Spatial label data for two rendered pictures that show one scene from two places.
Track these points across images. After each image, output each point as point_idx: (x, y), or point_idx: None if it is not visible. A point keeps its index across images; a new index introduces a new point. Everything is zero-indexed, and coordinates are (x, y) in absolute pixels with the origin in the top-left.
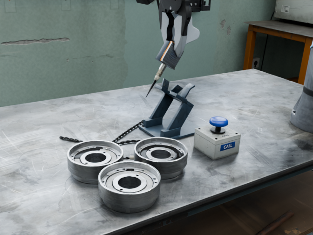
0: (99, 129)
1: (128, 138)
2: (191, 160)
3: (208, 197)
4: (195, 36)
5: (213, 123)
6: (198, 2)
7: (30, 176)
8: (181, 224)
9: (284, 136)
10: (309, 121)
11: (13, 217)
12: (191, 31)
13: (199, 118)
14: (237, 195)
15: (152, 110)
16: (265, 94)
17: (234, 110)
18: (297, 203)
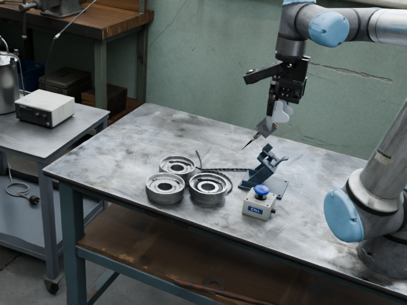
0: (225, 159)
1: (227, 173)
2: (230, 204)
3: (194, 223)
4: (284, 120)
5: (254, 187)
6: (291, 94)
7: (149, 160)
8: (248, 262)
9: (327, 239)
10: (360, 242)
11: (114, 170)
12: (280, 114)
13: (301, 190)
14: (231, 242)
15: (283, 167)
16: None
17: None
18: None
